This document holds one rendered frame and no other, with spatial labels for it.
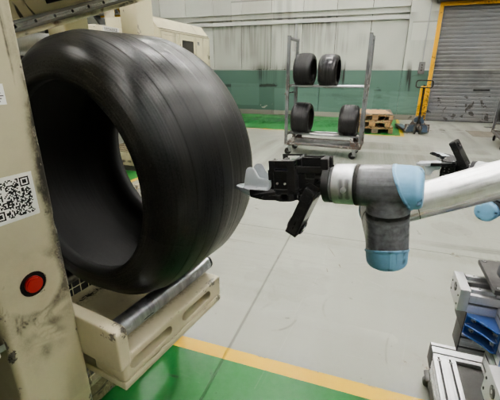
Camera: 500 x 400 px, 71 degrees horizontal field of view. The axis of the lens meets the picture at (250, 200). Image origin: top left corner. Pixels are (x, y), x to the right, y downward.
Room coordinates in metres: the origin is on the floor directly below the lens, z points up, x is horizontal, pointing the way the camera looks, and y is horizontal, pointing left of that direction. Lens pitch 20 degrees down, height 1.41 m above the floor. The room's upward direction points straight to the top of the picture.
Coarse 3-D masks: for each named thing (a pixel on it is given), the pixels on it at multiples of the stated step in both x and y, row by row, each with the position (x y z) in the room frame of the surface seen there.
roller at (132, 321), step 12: (204, 264) 0.84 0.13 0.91; (192, 276) 0.79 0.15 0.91; (168, 288) 0.72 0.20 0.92; (180, 288) 0.75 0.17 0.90; (144, 300) 0.67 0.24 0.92; (156, 300) 0.68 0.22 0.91; (168, 300) 0.71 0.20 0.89; (132, 312) 0.63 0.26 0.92; (144, 312) 0.64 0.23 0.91; (120, 324) 0.59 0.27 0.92; (132, 324) 0.61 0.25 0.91
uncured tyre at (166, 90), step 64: (64, 64) 0.69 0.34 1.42; (128, 64) 0.66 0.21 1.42; (192, 64) 0.79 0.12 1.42; (64, 128) 1.00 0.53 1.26; (128, 128) 0.62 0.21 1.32; (192, 128) 0.64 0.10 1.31; (64, 192) 0.96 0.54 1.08; (128, 192) 1.04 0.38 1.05; (192, 192) 0.61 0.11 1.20; (64, 256) 0.74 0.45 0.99; (128, 256) 0.88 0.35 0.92; (192, 256) 0.64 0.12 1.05
